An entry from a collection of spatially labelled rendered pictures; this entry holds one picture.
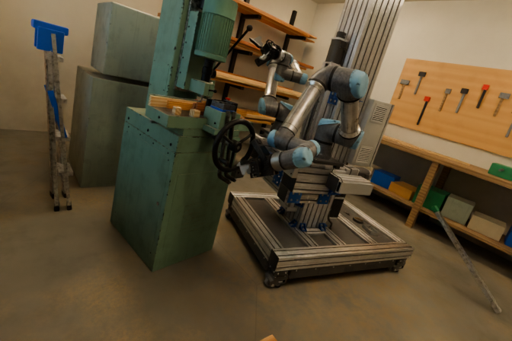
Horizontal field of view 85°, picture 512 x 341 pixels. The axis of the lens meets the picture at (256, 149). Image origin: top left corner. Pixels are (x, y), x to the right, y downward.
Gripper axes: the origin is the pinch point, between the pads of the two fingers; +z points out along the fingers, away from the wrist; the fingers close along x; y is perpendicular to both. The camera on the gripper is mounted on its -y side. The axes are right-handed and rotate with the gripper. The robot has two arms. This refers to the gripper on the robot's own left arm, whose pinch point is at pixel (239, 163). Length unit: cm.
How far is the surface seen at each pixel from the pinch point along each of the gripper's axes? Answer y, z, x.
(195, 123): -23.8, 24.4, -2.2
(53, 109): -50, 106, -41
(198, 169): -1.5, 37.3, 6.3
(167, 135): -20.1, 37.7, -10.5
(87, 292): 50, 70, -42
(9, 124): -83, 291, -33
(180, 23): -82, 31, 1
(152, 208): 16, 60, -11
